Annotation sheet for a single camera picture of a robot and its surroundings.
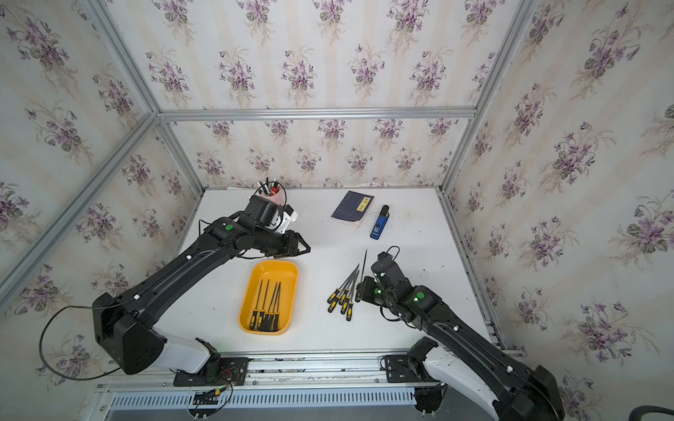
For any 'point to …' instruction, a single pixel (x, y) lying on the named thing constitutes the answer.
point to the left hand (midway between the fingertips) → (307, 252)
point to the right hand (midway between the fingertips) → (359, 290)
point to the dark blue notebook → (354, 209)
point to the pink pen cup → (271, 191)
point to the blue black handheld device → (381, 223)
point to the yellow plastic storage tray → (285, 271)
